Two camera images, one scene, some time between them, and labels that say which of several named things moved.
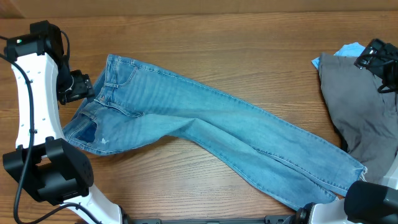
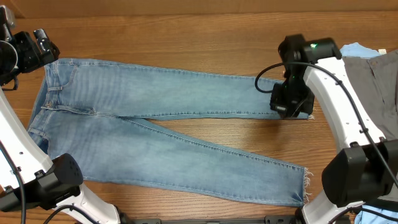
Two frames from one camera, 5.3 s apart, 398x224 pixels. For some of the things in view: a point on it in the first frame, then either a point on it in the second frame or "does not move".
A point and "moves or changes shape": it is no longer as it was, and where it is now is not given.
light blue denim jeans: x=133 y=105 moves or changes shape
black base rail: x=282 y=219 does not move
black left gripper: x=84 y=88 → x=33 y=59
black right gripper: x=374 y=46 → x=290 y=109
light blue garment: x=350 y=50 does not move
